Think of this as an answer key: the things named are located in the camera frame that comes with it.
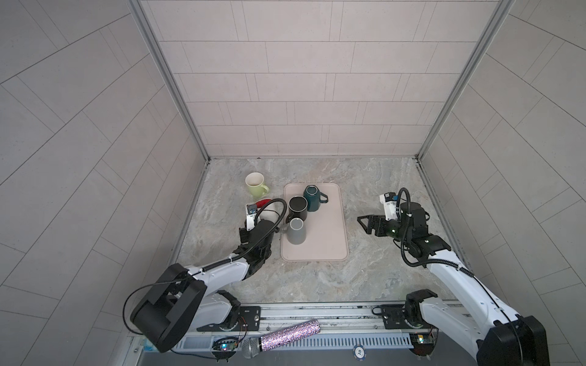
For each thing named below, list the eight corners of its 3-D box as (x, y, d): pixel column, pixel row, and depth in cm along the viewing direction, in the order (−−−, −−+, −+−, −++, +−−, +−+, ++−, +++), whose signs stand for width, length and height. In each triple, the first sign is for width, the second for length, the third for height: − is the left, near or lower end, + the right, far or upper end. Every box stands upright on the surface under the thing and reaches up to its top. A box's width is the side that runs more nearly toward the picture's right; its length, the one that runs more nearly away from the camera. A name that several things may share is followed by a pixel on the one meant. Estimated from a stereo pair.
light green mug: (247, 199, 102) (243, 186, 95) (250, 185, 108) (246, 171, 100) (268, 199, 102) (265, 186, 95) (269, 185, 108) (267, 172, 100)
